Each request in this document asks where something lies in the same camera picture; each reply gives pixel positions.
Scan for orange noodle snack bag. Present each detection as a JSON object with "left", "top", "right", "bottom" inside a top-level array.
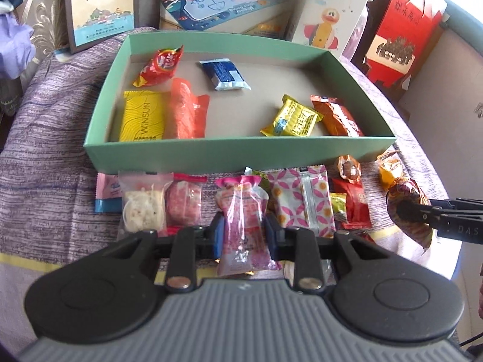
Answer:
[{"left": 385, "top": 177, "right": 433, "bottom": 252}]

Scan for clear packet pink cake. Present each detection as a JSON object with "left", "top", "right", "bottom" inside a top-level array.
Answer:
[{"left": 165, "top": 173, "right": 207, "bottom": 235}]

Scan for pink patterned white packet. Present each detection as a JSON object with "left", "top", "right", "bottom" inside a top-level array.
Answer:
[{"left": 266, "top": 165, "right": 336, "bottom": 238}]

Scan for clear pink jelly pouch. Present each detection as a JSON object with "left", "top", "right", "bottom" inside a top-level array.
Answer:
[{"left": 215, "top": 175, "right": 279, "bottom": 277}]

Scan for clear packet white rice cake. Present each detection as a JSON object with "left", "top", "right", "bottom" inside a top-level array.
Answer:
[{"left": 118, "top": 172, "right": 174, "bottom": 237}]

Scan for yellow rabbit snack packet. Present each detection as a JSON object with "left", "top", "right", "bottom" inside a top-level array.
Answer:
[{"left": 376, "top": 151, "right": 406, "bottom": 192}]

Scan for yellow stick candy packet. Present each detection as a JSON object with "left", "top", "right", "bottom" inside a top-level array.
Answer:
[{"left": 330, "top": 192, "right": 348, "bottom": 222}]

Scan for small red packet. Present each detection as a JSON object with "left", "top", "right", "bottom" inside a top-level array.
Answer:
[{"left": 331, "top": 178, "right": 372, "bottom": 230}]

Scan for yellow printed snack packet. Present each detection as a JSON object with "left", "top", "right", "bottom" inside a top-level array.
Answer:
[{"left": 260, "top": 94, "right": 322, "bottom": 137}]

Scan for long orange silver snack packet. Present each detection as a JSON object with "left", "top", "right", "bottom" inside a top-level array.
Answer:
[{"left": 310, "top": 95, "right": 364, "bottom": 137}]

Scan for orange-red snack packet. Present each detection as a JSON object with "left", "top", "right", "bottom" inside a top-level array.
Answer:
[{"left": 163, "top": 78, "right": 210, "bottom": 140}]

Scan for yellow Winsun packet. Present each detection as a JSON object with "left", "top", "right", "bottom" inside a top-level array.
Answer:
[{"left": 119, "top": 91, "right": 166, "bottom": 142}]

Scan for blue white biscuit packet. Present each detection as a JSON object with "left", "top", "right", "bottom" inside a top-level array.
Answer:
[{"left": 200, "top": 58, "right": 251, "bottom": 92}]

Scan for red Skittles packet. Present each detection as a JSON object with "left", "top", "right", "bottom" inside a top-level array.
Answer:
[{"left": 133, "top": 46, "right": 183, "bottom": 88}]

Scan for small round orange candy packet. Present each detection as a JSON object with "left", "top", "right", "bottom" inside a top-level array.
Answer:
[{"left": 336, "top": 154, "right": 361, "bottom": 184}]

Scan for pink blue vitamin candy packet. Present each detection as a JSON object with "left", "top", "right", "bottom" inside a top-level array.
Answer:
[{"left": 94, "top": 173, "right": 123, "bottom": 214}]

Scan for mint green cardboard box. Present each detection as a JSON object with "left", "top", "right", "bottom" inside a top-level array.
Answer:
[{"left": 84, "top": 31, "right": 395, "bottom": 174}]

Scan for red paper gift bag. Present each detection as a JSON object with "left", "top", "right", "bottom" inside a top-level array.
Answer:
[{"left": 366, "top": 0, "right": 446, "bottom": 87}]

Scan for roly-poly duck toy box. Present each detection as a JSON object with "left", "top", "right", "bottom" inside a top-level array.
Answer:
[{"left": 286, "top": 0, "right": 370, "bottom": 57}]

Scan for water doodle mat box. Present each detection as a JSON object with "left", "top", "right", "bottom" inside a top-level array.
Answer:
[{"left": 160, "top": 0, "right": 295, "bottom": 39}]

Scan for pineapple cake gift box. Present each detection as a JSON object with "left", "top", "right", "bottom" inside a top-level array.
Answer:
[{"left": 65, "top": 0, "right": 135, "bottom": 53}]

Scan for folded purple and teal clothes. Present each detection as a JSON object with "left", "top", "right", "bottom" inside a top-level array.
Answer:
[{"left": 1, "top": 0, "right": 35, "bottom": 79}]

